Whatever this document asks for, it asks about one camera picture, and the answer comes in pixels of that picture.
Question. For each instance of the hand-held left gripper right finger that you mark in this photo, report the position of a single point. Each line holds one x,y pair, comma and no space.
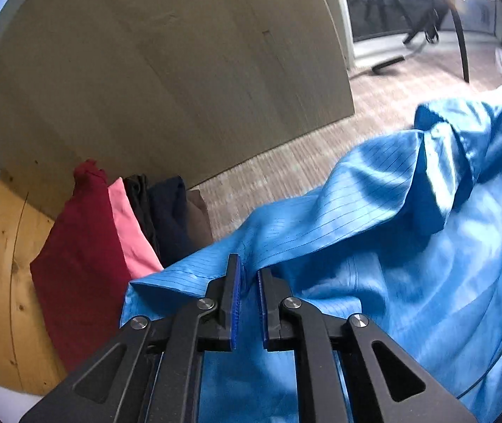
264,313

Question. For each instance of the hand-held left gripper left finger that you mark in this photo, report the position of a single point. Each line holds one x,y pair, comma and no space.
234,299

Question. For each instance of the blue striped garment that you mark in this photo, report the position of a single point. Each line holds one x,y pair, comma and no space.
365,229

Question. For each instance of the brown folded garment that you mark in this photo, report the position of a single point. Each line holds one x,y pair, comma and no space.
200,216

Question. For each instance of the navy folded garment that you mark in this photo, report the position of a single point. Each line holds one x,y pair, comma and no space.
171,220

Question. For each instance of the pink folded garment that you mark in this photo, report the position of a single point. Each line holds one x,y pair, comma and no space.
129,233

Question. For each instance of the black folded garment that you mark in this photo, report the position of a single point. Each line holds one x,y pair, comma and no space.
141,202

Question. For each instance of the checked woven rug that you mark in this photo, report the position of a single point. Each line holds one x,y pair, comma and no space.
321,141

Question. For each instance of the light wooden panel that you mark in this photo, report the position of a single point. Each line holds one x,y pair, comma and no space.
167,75

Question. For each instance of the pine wood board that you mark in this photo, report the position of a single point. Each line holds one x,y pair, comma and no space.
0,273

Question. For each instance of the black light tripod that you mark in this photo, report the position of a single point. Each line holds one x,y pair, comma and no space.
422,20

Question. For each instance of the white window frame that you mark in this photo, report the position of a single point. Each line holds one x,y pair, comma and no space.
341,9

